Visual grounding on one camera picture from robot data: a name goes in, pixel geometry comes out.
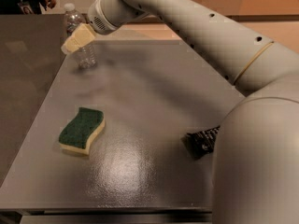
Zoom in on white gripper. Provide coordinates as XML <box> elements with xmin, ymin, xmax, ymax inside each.
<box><xmin>61</xmin><ymin>0</ymin><xmax>147</xmax><ymax>54</ymax></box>

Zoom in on clear plastic water bottle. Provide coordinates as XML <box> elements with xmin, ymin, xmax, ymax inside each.
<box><xmin>64</xmin><ymin>3</ymin><xmax>96</xmax><ymax>69</ymax></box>

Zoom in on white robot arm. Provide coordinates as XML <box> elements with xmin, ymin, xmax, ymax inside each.
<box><xmin>62</xmin><ymin>0</ymin><xmax>299</xmax><ymax>224</ymax></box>

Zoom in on green and yellow sponge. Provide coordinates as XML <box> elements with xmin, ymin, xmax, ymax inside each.
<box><xmin>59</xmin><ymin>107</ymin><xmax>106</xmax><ymax>155</ymax></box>

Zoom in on black snack wrapper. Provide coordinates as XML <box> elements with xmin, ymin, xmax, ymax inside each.
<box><xmin>181</xmin><ymin>126</ymin><xmax>220</xmax><ymax>160</ymax></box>

